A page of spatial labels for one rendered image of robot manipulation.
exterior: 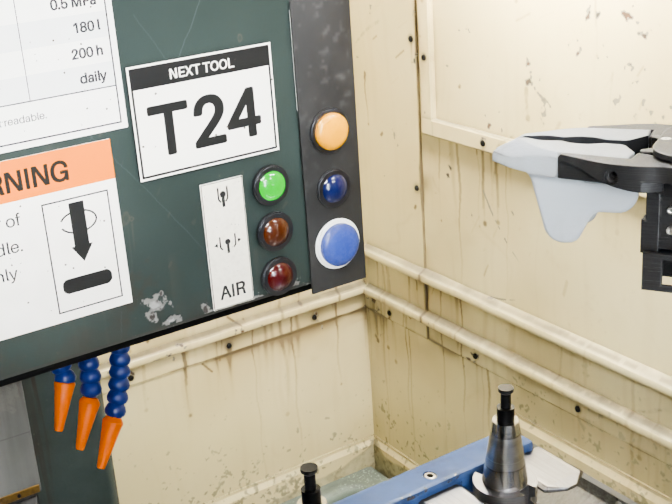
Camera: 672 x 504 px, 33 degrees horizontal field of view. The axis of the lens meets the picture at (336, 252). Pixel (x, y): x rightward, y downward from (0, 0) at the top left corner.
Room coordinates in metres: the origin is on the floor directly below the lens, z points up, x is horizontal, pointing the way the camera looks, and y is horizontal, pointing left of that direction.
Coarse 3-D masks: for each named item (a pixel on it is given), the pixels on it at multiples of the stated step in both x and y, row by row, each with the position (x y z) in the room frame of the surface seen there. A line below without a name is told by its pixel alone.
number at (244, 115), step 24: (192, 96) 0.67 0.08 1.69; (216, 96) 0.68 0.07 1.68; (240, 96) 0.69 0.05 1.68; (264, 96) 0.70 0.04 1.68; (192, 120) 0.67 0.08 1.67; (216, 120) 0.68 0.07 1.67; (240, 120) 0.69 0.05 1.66; (264, 120) 0.70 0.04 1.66; (192, 144) 0.67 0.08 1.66; (216, 144) 0.68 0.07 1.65; (240, 144) 0.69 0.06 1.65
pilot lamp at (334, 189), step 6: (336, 174) 0.72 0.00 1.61; (330, 180) 0.72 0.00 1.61; (336, 180) 0.72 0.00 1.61; (342, 180) 0.72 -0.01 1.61; (324, 186) 0.72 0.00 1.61; (330, 186) 0.72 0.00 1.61; (336, 186) 0.72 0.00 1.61; (342, 186) 0.72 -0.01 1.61; (324, 192) 0.72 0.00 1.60; (330, 192) 0.72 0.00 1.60; (336, 192) 0.72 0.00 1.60; (342, 192) 0.72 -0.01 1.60; (330, 198) 0.72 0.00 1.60; (336, 198) 0.72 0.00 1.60
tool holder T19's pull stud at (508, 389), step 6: (504, 384) 0.95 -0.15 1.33; (510, 384) 0.95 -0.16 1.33; (498, 390) 0.94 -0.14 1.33; (504, 390) 0.93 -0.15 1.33; (510, 390) 0.93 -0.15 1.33; (504, 396) 0.94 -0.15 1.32; (510, 396) 0.94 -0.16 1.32; (504, 402) 0.94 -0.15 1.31; (510, 402) 0.94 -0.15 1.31; (498, 408) 0.94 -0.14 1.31; (504, 408) 0.94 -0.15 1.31; (510, 408) 0.94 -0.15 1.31; (498, 414) 0.94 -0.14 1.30; (504, 414) 0.93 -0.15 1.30; (510, 414) 0.93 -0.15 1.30; (498, 420) 0.94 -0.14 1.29; (504, 420) 0.93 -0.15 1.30; (510, 420) 0.93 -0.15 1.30
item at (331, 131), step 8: (320, 120) 0.72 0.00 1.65; (328, 120) 0.72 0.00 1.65; (336, 120) 0.72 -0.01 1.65; (344, 120) 0.72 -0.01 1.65; (320, 128) 0.71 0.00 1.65; (328, 128) 0.72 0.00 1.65; (336, 128) 0.72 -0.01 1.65; (344, 128) 0.72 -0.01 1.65; (320, 136) 0.71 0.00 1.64; (328, 136) 0.72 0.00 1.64; (336, 136) 0.72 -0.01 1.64; (344, 136) 0.72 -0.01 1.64; (320, 144) 0.71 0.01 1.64; (328, 144) 0.72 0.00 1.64; (336, 144) 0.72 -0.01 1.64
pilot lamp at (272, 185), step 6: (270, 174) 0.70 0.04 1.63; (276, 174) 0.70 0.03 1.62; (264, 180) 0.69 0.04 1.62; (270, 180) 0.69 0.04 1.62; (276, 180) 0.70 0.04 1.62; (282, 180) 0.70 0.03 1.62; (264, 186) 0.69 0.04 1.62; (270, 186) 0.69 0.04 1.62; (276, 186) 0.69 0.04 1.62; (282, 186) 0.70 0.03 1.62; (264, 192) 0.69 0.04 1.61; (270, 192) 0.69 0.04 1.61; (276, 192) 0.69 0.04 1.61; (282, 192) 0.70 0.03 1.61; (264, 198) 0.69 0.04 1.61; (270, 198) 0.69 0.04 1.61; (276, 198) 0.70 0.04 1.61
